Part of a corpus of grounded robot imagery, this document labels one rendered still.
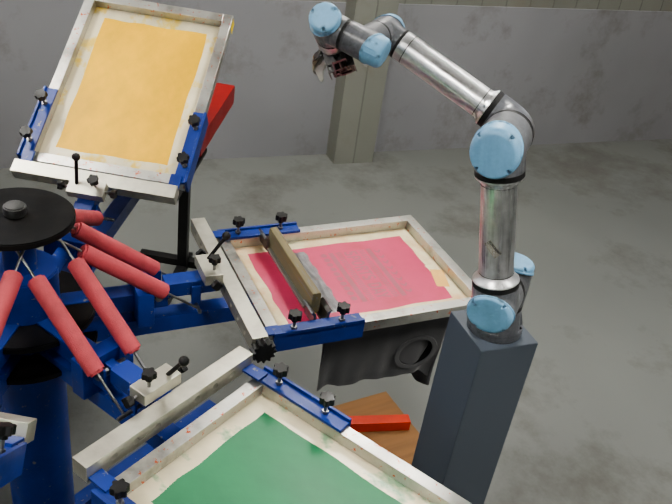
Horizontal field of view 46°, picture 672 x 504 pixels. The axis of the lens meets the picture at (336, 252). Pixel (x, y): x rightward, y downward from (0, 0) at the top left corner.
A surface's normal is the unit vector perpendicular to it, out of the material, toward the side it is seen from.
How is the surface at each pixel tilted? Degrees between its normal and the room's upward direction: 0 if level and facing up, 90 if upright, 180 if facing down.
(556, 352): 0
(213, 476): 0
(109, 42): 32
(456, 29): 90
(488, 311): 97
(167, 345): 0
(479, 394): 90
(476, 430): 90
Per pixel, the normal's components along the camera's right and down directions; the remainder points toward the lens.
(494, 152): -0.42, 0.32
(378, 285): 0.13, -0.84
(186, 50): 0.05, -0.44
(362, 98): 0.35, 0.54
